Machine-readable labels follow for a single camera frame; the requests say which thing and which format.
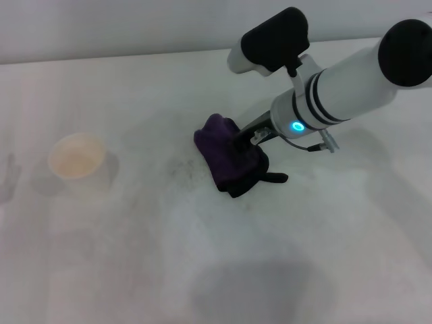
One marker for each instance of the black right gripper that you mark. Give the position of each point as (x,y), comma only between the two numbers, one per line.
(260,125)

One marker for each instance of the purple rag with black trim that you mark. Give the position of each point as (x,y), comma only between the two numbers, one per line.
(229,158)

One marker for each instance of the white paper cup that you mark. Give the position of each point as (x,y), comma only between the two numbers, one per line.
(77,158)

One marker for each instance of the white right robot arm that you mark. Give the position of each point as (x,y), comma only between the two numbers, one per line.
(354,87)

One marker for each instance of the black and white wrist camera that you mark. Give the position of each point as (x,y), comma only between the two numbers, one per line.
(273,40)

